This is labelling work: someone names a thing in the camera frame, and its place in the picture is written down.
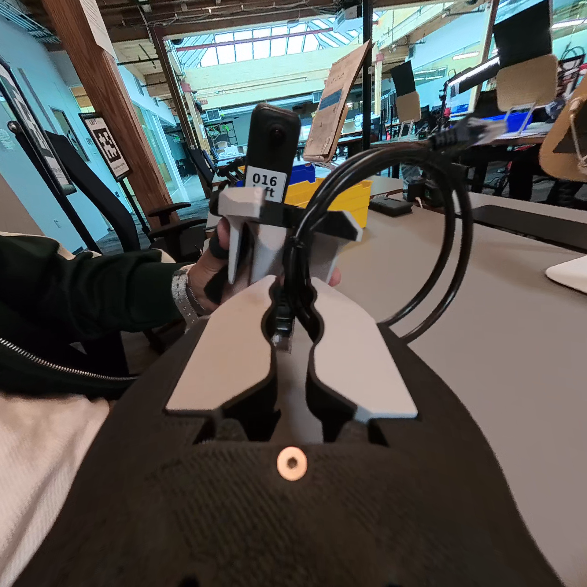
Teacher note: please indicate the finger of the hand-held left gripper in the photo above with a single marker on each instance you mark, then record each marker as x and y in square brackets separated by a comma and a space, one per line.
[241, 201]
[330, 257]

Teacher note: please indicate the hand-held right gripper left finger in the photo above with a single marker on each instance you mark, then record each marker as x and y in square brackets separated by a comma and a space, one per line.
[220, 362]

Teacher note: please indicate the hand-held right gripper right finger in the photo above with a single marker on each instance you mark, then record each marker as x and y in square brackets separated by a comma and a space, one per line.
[362, 367]

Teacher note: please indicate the yellow plastic bin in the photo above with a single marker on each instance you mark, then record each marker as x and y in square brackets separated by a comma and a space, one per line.
[353, 197]

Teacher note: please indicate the person's left forearm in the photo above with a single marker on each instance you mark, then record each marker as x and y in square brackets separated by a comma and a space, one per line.
[91, 289]

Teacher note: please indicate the grey desk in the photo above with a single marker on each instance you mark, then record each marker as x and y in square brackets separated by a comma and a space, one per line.
[504, 344]

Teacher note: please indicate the person's left hand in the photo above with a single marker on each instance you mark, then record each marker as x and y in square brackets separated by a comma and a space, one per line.
[206, 275]

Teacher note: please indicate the blue plastic bin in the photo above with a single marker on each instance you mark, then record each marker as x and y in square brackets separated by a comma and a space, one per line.
[518, 123]
[302, 173]

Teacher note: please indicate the black flat device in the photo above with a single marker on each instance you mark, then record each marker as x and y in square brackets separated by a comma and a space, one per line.
[390, 206]

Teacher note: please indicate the black pole stand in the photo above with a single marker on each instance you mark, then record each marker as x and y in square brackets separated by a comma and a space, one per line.
[367, 69]

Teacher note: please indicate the black office chair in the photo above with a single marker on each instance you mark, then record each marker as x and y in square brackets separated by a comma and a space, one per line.
[101, 201]

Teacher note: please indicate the ceiling projector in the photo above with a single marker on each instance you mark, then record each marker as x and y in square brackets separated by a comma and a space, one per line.
[347, 18]

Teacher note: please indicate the framed marker sign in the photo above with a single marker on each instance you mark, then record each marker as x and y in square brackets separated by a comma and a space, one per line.
[27, 124]
[108, 146]

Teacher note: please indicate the black monitor with white stand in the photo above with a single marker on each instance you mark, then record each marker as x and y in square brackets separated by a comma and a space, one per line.
[406, 82]
[564, 137]
[523, 36]

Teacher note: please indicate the dark green jacket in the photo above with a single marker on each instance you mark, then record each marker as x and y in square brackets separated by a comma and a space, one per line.
[46, 367]

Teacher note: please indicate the white paper notice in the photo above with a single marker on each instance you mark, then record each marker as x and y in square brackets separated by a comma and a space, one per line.
[98, 25]

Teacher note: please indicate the white garment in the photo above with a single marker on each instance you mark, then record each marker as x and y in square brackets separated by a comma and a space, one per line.
[36, 481]

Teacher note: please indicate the wooden post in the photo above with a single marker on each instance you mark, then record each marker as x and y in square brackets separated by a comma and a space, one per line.
[114, 114]

